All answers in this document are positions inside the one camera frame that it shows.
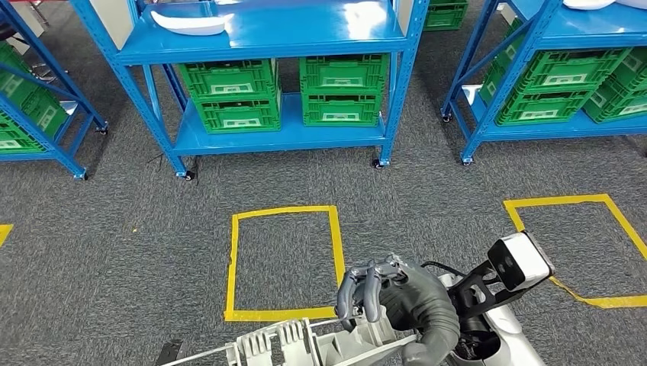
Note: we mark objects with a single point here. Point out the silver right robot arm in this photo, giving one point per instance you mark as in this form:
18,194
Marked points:
434,333

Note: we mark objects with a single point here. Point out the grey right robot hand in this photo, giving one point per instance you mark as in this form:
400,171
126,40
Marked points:
404,283

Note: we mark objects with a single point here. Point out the white desk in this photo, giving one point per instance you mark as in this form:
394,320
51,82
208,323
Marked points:
111,20
405,15

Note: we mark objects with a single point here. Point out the grey plastic wheel cover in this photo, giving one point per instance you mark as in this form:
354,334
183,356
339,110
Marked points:
283,348

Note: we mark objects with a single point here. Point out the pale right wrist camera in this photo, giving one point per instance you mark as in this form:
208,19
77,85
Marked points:
525,257

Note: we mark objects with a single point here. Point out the yellow floor tape square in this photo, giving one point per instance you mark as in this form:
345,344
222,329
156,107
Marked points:
278,314
4,233
556,199

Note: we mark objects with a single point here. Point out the white plastic car part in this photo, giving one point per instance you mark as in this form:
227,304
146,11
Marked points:
586,4
192,25

